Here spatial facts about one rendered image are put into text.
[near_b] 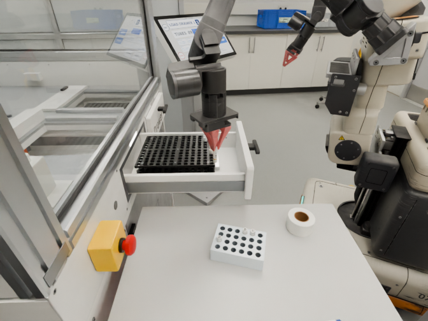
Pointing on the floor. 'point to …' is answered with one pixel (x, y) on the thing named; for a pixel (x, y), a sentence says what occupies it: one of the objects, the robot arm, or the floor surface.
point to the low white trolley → (124, 309)
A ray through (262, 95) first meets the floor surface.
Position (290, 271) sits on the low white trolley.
